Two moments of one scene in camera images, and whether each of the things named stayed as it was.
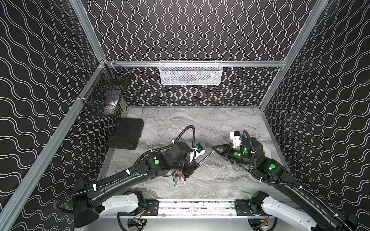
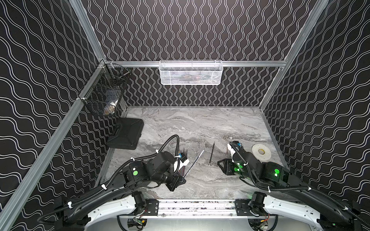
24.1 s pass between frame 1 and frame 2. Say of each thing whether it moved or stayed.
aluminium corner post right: stayed
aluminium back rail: stayed
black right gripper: moved
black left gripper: moved
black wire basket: stayed
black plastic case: stayed
